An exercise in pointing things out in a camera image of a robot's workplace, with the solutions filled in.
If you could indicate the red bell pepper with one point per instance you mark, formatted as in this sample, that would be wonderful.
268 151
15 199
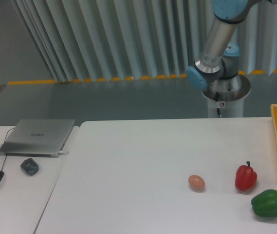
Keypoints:
246 177

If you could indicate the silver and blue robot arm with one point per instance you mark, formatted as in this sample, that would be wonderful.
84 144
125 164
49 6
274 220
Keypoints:
218 44

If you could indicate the brown egg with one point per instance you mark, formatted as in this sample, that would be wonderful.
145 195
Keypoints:
196 182

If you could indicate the white folding partition screen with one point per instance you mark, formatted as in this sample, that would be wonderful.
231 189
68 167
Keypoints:
131 39

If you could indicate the silver closed laptop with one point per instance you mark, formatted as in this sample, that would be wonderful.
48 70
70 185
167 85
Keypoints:
38 137

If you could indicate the small black case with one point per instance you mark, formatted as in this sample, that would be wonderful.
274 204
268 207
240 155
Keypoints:
29 166

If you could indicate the green bell pepper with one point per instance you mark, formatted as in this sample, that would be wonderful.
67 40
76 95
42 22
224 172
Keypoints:
265 204

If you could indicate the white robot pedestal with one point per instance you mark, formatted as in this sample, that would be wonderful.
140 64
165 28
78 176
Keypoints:
225 97

